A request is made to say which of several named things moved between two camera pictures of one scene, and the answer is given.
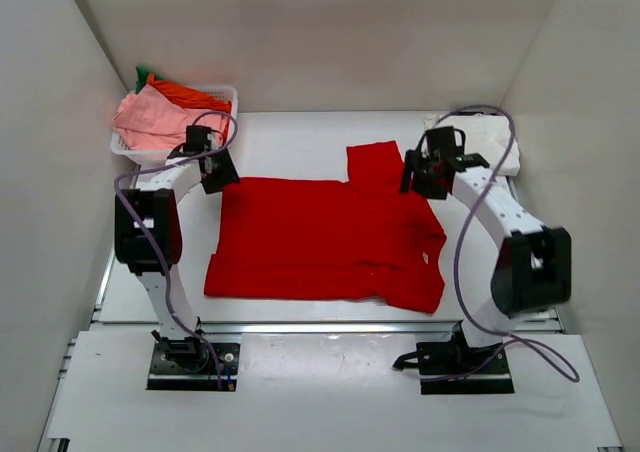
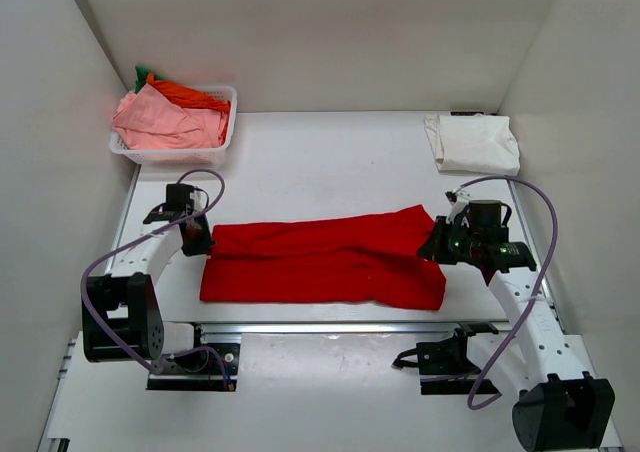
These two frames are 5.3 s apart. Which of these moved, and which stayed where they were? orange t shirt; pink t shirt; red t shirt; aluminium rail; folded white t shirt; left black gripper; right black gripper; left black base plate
Moved: right black gripper; left black gripper; red t shirt
Stayed: pink t shirt; folded white t shirt; left black base plate; aluminium rail; orange t shirt
